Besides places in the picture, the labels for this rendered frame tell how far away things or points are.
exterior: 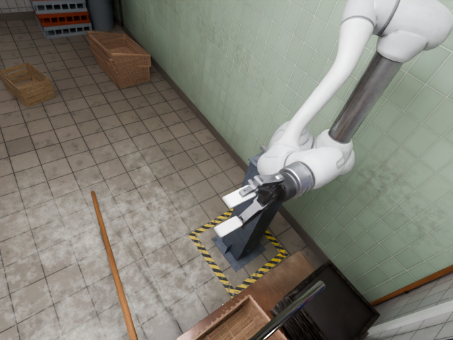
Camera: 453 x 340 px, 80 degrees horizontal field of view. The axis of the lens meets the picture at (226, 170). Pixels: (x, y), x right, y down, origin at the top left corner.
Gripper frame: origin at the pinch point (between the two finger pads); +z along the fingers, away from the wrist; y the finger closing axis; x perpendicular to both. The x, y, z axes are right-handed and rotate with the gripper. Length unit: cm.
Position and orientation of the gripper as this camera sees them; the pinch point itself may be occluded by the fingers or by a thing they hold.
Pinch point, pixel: (225, 216)
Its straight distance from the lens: 63.4
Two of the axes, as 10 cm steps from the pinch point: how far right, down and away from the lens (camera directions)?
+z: -8.1, 3.5, -4.7
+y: -1.7, 6.3, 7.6
